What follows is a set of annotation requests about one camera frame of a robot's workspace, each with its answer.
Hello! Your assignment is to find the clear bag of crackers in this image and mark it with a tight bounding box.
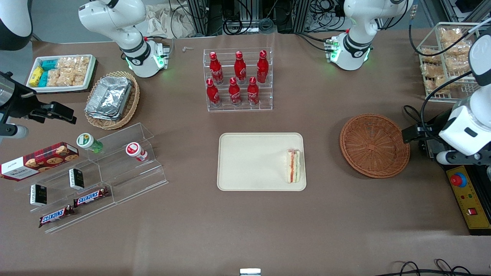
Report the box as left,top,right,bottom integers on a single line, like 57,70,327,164
73,63,90,86
47,68,75,87
58,57,91,70

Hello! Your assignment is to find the yellow emergency stop control box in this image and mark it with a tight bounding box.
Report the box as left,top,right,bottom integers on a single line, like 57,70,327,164
445,165,491,235

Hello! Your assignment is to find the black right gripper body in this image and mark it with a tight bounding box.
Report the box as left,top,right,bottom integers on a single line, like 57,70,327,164
0,72,48,123

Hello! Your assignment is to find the black looped table cable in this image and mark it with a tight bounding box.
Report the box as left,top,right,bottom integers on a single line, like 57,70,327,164
403,104,422,124

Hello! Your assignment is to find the beige crumpled cloth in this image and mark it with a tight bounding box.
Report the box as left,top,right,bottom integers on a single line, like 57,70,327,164
146,4,197,39

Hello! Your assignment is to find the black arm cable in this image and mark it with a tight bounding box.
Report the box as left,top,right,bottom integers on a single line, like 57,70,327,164
409,8,480,127

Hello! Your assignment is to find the aluminium frame post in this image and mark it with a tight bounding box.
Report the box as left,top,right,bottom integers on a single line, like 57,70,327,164
186,0,215,37
293,0,311,33

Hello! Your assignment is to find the light wicker basket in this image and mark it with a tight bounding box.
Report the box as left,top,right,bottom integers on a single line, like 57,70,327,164
84,71,140,130

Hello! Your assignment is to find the white snack tray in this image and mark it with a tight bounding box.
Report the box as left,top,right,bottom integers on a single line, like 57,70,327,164
26,54,96,94

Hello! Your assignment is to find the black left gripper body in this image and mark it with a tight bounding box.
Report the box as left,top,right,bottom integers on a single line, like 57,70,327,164
416,112,447,141

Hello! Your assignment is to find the stack of foil trays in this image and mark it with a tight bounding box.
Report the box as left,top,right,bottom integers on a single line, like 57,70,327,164
85,76,133,121

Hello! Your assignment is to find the white wire rack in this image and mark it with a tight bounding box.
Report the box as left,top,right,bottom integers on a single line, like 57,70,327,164
416,22,484,102

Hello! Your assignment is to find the bagged fried snack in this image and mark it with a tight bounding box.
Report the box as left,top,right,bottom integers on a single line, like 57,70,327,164
445,41,471,58
421,63,442,79
439,28,463,43
426,76,459,94
421,49,442,65
445,57,476,75

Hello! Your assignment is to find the snickers chocolate bar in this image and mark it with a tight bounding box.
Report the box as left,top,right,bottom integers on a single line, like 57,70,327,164
73,187,110,207
38,205,75,228

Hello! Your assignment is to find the green capped small bottle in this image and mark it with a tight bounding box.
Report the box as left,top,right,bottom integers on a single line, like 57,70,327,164
76,133,103,154

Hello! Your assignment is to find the triangular sandwich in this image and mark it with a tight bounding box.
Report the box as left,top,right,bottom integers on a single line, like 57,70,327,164
285,149,302,184

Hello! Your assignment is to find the clear acrylic stepped shelf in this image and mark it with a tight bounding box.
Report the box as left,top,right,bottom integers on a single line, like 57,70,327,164
13,123,169,234

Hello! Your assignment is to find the red cola bottle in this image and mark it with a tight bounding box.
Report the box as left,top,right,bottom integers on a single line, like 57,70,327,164
206,78,221,108
229,77,242,107
257,50,269,84
209,52,224,85
247,77,260,106
234,51,247,84

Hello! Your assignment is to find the beige plastic tray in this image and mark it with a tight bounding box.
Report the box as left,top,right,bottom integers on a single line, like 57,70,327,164
217,133,307,191

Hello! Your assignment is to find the brown wicker basket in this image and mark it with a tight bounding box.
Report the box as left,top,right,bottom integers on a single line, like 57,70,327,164
339,114,410,179

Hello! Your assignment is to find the red capped small bottle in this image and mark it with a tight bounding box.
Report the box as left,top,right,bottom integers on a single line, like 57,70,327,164
126,142,148,162

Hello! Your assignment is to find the small black white box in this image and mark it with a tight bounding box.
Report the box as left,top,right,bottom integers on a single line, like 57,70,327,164
30,184,47,207
69,168,84,190

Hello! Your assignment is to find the clear acrylic bottle rack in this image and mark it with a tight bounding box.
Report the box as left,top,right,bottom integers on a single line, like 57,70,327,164
203,47,274,112

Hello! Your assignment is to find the black base cable bundle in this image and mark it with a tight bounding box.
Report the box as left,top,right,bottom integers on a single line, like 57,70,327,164
295,33,334,52

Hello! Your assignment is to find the black floor cable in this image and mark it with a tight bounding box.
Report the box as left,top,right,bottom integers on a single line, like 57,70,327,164
384,259,491,276

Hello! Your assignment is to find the yellow snack packet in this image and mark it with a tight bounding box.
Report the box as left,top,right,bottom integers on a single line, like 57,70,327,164
29,66,43,87

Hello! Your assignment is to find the red tartan cookie box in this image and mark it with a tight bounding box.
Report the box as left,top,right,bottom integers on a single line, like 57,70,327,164
0,142,79,181

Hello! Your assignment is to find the black grey power box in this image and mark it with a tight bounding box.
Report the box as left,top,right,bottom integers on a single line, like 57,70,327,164
420,138,447,158

